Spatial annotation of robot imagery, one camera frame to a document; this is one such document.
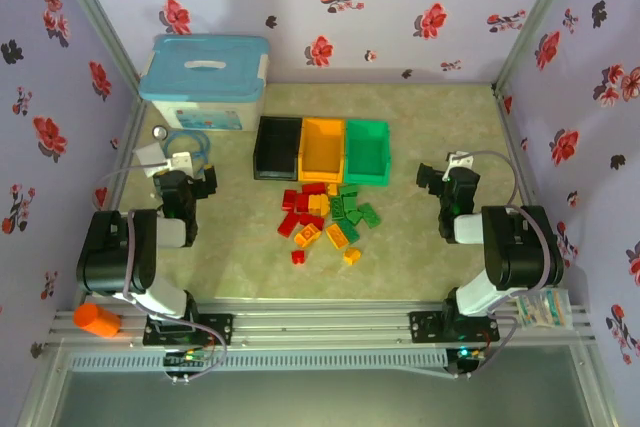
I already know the long aluminium base rail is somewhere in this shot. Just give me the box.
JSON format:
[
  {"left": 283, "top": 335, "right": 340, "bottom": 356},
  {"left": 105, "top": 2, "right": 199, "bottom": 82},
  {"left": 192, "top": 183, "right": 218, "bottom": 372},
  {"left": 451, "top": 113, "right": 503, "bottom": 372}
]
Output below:
[{"left": 49, "top": 302, "right": 596, "bottom": 348}]

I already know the clear plastic bag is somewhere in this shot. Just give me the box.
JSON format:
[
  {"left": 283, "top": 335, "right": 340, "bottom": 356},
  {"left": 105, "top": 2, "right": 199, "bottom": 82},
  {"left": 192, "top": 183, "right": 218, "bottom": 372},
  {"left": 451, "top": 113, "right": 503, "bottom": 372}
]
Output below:
[{"left": 514, "top": 289, "right": 574, "bottom": 332}]

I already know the black plastic bin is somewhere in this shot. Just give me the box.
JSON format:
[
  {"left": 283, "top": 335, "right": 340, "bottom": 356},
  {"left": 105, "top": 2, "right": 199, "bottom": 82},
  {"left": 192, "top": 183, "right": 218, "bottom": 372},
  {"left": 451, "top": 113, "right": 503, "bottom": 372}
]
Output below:
[{"left": 253, "top": 115, "right": 305, "bottom": 182}]

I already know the orange cylinder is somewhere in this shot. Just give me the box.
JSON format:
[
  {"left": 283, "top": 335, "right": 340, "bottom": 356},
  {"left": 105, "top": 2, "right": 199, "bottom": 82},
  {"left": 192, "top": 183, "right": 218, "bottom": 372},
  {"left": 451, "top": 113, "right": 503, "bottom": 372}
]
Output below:
[{"left": 73, "top": 302, "right": 123, "bottom": 339}]

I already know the left arm grey cable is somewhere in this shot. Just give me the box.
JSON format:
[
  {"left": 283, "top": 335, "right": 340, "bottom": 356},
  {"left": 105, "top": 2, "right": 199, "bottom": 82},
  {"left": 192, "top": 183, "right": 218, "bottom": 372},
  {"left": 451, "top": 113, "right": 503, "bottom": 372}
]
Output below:
[{"left": 93, "top": 159, "right": 229, "bottom": 383}]

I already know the blue stethoscope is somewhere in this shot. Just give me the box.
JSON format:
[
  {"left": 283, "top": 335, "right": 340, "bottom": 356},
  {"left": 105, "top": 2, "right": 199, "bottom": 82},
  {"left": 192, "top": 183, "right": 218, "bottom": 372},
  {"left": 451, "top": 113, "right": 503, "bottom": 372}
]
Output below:
[{"left": 152, "top": 124, "right": 211, "bottom": 171}]

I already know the small circuit board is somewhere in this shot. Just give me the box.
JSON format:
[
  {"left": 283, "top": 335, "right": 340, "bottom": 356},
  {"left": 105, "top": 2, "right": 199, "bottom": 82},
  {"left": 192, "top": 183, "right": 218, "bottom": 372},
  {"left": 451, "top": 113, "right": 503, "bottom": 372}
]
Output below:
[
  {"left": 164, "top": 349, "right": 211, "bottom": 368},
  {"left": 454, "top": 345, "right": 489, "bottom": 363}
]

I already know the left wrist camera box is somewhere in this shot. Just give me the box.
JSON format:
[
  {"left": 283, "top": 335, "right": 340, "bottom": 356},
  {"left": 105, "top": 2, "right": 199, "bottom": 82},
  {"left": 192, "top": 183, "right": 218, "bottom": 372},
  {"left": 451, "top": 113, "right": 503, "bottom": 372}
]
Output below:
[{"left": 167, "top": 150, "right": 194, "bottom": 172}]

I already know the aluminium frame post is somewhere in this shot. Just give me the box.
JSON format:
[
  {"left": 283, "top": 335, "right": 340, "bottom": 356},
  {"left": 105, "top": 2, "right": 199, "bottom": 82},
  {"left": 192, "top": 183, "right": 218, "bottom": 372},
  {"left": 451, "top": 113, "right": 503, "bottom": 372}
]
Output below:
[
  {"left": 44, "top": 0, "right": 144, "bottom": 98},
  {"left": 492, "top": 0, "right": 587, "bottom": 96}
]

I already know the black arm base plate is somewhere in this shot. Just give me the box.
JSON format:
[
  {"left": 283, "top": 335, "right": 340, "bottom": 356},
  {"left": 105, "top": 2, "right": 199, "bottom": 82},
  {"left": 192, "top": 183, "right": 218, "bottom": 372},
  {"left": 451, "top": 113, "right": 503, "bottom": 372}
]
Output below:
[
  {"left": 408, "top": 310, "right": 501, "bottom": 343},
  {"left": 143, "top": 313, "right": 235, "bottom": 347}
]

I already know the white packet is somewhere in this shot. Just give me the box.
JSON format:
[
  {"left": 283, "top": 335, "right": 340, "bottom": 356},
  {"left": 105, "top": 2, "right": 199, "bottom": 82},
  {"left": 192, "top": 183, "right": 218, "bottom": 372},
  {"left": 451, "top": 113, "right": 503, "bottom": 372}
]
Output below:
[{"left": 134, "top": 144, "right": 169, "bottom": 172}]

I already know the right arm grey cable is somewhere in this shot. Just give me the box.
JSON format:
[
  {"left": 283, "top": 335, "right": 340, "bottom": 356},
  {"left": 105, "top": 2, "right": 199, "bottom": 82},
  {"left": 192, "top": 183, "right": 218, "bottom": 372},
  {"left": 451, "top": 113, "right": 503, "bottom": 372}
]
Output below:
[{"left": 452, "top": 149, "right": 566, "bottom": 378}]

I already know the yellow plastic bin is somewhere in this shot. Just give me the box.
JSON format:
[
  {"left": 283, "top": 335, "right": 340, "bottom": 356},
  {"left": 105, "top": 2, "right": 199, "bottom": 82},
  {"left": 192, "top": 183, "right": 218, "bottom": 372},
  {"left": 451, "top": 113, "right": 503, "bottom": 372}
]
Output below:
[{"left": 298, "top": 117, "right": 347, "bottom": 184}]

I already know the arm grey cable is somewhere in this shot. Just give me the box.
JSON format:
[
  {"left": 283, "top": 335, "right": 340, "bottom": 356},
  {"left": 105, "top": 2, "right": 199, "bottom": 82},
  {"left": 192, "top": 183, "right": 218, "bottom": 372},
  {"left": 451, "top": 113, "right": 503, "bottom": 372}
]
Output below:
[
  {"left": 93, "top": 159, "right": 229, "bottom": 383},
  {"left": 452, "top": 149, "right": 566, "bottom": 378}
]

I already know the white storage box blue lid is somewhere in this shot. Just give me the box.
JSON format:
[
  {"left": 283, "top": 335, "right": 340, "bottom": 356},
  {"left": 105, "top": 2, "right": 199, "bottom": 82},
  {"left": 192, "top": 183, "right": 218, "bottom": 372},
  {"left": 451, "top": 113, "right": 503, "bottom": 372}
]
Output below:
[{"left": 138, "top": 34, "right": 271, "bottom": 133}]

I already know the green plastic bin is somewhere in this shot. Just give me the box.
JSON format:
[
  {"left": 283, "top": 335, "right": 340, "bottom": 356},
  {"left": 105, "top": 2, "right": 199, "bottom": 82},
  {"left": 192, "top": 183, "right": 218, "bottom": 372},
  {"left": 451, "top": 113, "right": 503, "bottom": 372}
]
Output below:
[{"left": 342, "top": 119, "right": 392, "bottom": 187}]

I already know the grey slotted cable duct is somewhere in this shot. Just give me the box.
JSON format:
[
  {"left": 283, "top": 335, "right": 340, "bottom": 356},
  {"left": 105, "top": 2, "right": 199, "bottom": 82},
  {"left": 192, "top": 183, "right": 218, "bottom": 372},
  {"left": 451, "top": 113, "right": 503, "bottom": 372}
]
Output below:
[{"left": 67, "top": 350, "right": 449, "bottom": 374}]

